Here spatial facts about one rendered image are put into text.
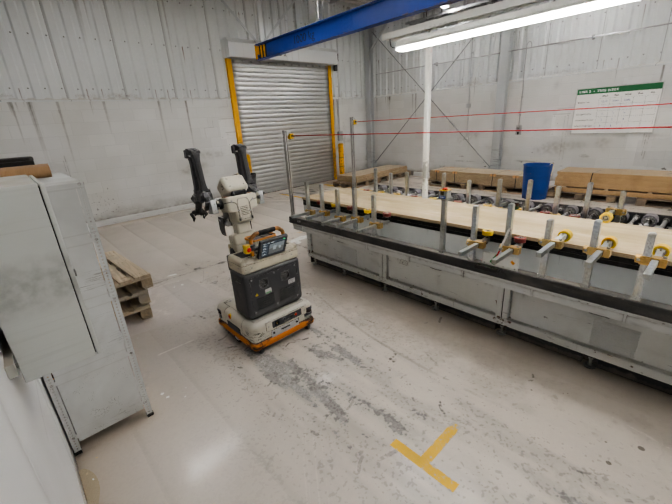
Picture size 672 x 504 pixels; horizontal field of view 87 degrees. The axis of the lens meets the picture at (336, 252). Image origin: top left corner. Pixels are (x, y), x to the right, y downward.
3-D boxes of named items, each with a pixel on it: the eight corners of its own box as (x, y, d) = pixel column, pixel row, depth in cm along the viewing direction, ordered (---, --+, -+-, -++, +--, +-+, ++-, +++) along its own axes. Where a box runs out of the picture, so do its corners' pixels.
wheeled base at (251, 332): (315, 324, 326) (313, 299, 317) (255, 355, 286) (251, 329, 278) (274, 301, 373) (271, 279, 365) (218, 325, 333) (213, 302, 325)
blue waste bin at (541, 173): (544, 201, 715) (549, 165, 690) (514, 198, 755) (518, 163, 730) (554, 196, 752) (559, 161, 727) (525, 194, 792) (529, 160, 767)
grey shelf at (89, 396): (75, 456, 210) (-35, 196, 156) (55, 384, 273) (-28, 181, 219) (154, 414, 238) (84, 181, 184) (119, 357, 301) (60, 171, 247)
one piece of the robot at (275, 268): (305, 310, 324) (296, 221, 295) (253, 335, 290) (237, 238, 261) (284, 298, 347) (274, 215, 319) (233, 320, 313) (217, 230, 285)
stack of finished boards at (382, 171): (407, 171, 1132) (407, 165, 1126) (356, 182, 976) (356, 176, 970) (388, 169, 1184) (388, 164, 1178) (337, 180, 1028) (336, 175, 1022)
